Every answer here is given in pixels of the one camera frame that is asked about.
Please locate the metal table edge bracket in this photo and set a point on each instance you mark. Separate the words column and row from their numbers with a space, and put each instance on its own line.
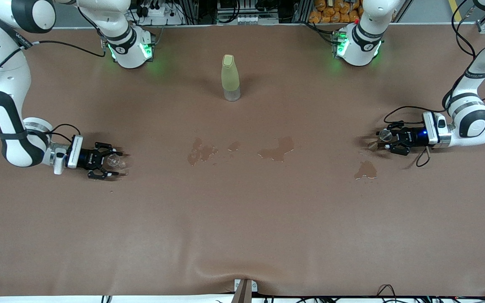
column 242, row 290

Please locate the white power strip with plugs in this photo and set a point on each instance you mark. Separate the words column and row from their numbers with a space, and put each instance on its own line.
column 171, row 19

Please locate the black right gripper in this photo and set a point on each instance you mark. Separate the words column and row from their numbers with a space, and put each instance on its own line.
column 87, row 159

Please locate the clear glass beaker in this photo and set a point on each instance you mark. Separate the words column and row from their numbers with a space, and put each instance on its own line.
column 117, row 163

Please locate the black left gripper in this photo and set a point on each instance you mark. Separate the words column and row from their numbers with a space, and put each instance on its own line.
column 409, row 137

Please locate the yellow-green bottle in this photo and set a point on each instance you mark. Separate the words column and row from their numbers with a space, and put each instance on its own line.
column 230, row 78

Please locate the steel double jigger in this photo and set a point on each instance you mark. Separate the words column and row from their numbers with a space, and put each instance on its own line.
column 385, row 135

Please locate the orange snack packets pile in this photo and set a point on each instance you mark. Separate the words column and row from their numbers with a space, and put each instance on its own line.
column 331, row 12

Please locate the brown table cloth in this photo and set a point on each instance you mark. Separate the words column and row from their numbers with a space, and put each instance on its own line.
column 242, row 231

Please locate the spilled liquid puddle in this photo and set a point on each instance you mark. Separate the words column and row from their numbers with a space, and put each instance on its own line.
column 282, row 147
column 366, row 169
column 194, row 156
column 234, row 146

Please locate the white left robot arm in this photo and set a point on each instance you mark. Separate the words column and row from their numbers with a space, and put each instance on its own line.
column 472, row 124

